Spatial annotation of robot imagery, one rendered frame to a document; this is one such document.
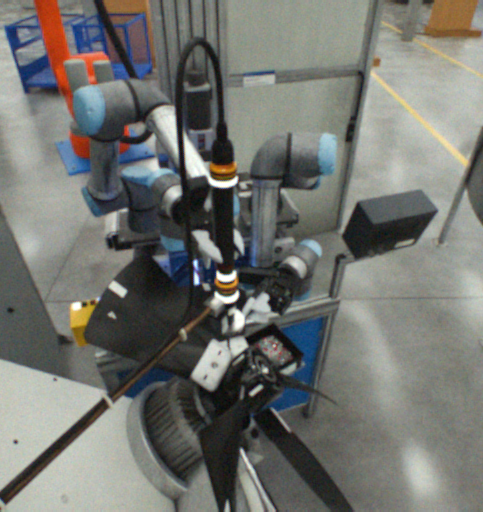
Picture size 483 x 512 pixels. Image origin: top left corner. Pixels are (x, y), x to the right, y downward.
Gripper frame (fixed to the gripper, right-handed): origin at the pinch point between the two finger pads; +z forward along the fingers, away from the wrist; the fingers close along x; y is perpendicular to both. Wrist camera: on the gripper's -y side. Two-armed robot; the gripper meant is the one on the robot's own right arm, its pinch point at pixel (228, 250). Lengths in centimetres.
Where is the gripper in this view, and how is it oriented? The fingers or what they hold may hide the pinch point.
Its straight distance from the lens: 70.0
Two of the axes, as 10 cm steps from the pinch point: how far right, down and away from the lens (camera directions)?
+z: 4.9, 5.4, -6.8
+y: 0.0, 7.8, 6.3
